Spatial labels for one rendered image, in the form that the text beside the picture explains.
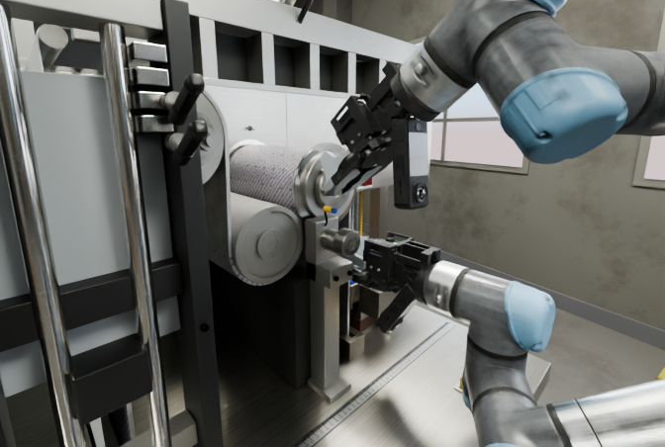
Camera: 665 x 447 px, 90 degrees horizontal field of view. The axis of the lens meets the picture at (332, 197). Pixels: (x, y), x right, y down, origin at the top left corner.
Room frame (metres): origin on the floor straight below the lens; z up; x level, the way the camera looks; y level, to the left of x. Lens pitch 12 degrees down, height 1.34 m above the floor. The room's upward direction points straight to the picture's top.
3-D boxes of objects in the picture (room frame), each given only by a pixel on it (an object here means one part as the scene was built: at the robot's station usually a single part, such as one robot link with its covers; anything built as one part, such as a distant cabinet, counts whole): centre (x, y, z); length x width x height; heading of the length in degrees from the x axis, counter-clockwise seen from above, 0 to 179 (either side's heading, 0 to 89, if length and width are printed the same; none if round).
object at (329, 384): (0.51, 0.00, 1.05); 0.06 x 0.05 x 0.31; 44
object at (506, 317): (0.41, -0.23, 1.11); 0.11 x 0.08 x 0.09; 44
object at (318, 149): (0.56, 0.01, 1.25); 0.15 x 0.01 x 0.15; 134
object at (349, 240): (0.48, -0.02, 1.18); 0.04 x 0.02 x 0.04; 134
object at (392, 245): (0.52, -0.12, 1.12); 0.12 x 0.08 x 0.09; 44
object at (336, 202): (0.55, 0.00, 1.25); 0.07 x 0.02 x 0.07; 134
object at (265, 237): (0.57, 0.18, 1.18); 0.26 x 0.12 x 0.12; 44
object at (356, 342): (0.69, 0.05, 0.92); 0.28 x 0.04 x 0.04; 44
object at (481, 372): (0.39, -0.22, 1.01); 0.11 x 0.08 x 0.11; 165
